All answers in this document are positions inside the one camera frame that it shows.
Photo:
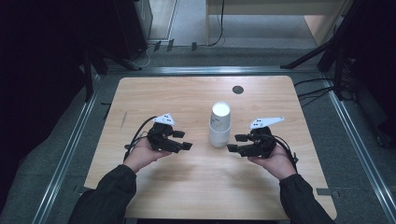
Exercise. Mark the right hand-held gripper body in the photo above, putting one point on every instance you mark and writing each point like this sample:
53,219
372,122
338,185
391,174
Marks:
263,144

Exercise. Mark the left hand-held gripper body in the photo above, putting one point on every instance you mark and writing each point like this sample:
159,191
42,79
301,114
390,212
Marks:
160,137

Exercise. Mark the stack of white paper cups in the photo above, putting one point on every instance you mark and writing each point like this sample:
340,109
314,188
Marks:
219,137

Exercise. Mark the person's right hand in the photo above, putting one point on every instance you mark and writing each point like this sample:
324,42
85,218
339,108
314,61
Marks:
277,163

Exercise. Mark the person's left hand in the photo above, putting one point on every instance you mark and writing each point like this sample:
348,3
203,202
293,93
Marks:
141,155

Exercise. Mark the black round table grommet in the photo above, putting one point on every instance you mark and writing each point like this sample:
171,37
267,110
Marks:
237,90

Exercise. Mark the grey floor tape strip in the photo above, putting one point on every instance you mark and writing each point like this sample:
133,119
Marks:
327,192

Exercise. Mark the black metal stand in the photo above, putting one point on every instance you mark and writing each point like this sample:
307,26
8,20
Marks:
88,77

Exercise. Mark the black tripod stand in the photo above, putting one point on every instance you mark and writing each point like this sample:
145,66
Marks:
311,54

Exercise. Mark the black computer tower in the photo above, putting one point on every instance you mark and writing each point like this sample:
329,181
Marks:
130,28

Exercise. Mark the light wooden desk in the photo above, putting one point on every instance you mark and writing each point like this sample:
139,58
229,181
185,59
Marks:
320,25

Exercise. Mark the dark curtain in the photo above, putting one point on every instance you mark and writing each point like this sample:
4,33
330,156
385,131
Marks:
379,46
37,77

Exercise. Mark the metal floor rail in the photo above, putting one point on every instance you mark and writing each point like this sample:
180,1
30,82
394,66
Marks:
79,130
358,144
211,70

